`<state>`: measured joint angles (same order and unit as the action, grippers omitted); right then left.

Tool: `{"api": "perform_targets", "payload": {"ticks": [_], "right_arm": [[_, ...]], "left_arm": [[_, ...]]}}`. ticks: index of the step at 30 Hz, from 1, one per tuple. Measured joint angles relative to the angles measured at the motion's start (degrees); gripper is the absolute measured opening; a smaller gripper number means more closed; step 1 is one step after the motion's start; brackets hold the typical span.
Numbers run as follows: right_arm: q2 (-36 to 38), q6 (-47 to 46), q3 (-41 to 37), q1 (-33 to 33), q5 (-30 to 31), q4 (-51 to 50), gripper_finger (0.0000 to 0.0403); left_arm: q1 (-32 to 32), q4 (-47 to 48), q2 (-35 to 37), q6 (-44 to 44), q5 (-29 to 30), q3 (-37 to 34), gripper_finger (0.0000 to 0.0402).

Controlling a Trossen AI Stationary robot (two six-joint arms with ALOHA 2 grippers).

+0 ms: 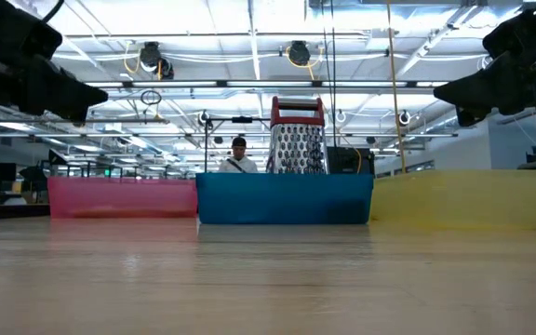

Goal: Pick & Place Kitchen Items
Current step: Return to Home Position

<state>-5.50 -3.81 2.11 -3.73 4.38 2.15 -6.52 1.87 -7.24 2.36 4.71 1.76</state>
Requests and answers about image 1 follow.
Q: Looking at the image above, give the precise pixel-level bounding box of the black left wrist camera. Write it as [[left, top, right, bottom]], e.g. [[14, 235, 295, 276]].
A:
[[0, 0, 63, 60]]

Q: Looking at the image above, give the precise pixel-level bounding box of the black tripod stand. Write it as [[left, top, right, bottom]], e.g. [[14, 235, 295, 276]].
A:
[[201, 110, 272, 174]]

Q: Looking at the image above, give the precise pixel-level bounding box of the blue plastic bin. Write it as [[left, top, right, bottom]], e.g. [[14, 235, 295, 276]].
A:
[[195, 172, 375, 226]]

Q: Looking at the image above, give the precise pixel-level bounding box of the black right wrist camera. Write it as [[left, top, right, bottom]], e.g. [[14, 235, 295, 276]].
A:
[[481, 8, 536, 60]]

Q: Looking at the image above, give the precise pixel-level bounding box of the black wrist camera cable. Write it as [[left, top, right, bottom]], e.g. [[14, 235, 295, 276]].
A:
[[42, 0, 67, 23]]

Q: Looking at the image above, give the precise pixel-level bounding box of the yellow plastic bin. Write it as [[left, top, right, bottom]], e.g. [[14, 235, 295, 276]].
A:
[[368, 169, 536, 233]]

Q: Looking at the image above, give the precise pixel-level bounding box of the red-trimmed steel box grater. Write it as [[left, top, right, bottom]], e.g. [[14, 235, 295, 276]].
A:
[[265, 96, 328, 175]]

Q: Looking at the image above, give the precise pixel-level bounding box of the black power cable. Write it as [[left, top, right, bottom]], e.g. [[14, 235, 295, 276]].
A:
[[321, 0, 339, 150]]

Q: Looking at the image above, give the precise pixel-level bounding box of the black office chair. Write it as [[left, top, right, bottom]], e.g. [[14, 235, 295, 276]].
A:
[[19, 165, 50, 196]]

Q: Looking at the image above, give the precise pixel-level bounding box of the dark low table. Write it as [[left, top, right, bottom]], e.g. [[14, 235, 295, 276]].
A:
[[0, 202, 51, 221]]

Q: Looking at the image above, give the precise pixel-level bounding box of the person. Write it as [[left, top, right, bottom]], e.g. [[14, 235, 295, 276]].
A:
[[218, 136, 259, 174]]

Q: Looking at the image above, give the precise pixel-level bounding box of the black ceiling fixture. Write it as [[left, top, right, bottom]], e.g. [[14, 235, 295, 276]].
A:
[[139, 40, 175, 80], [288, 40, 312, 67]]

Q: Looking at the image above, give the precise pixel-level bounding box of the pink plastic bin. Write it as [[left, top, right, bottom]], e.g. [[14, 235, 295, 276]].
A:
[[47, 176, 198, 220]]

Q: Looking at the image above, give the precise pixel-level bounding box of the black monitor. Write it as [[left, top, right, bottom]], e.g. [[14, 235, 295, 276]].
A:
[[328, 146, 375, 176]]

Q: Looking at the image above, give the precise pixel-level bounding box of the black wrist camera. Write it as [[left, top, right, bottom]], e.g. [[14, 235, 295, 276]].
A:
[[0, 0, 63, 60], [481, 8, 536, 60]]

